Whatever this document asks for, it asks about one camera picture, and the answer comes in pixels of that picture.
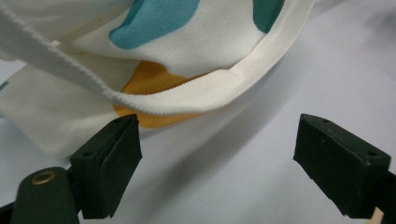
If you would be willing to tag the white plastic bag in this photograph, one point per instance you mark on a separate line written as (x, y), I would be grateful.
(193, 62)

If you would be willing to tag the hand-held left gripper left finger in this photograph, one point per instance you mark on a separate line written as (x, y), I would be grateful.
(106, 168)

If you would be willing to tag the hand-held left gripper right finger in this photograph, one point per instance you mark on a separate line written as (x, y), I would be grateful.
(339, 165)

